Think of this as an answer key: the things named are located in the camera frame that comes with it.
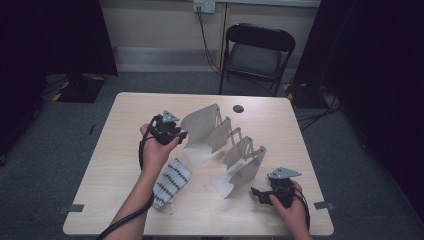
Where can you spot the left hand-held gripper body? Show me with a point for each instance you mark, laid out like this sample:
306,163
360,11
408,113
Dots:
165,131

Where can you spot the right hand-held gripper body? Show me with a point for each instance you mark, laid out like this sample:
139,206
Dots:
283,193

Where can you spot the grey metal divider rack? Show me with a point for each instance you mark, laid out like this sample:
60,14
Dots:
200,130

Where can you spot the white black-striped cloth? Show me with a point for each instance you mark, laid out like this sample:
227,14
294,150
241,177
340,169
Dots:
171,181

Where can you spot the person's left hand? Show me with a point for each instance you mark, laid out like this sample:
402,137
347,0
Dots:
153,155

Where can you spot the person's right hand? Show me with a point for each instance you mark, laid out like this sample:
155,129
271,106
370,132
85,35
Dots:
296,218

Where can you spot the grey tape strip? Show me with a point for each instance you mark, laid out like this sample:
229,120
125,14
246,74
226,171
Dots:
324,205
71,208

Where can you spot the black round table grommet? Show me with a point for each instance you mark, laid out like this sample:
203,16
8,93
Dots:
238,108

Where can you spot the black stand base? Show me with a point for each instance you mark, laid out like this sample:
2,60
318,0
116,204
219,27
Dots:
80,88

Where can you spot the black folding chair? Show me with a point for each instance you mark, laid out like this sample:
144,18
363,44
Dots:
255,60

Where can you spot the black curtain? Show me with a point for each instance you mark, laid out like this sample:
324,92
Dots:
373,66
50,40

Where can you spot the beige wall conduit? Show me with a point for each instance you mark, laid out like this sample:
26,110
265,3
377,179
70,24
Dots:
226,33

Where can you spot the white wall socket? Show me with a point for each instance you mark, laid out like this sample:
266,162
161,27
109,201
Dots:
204,6

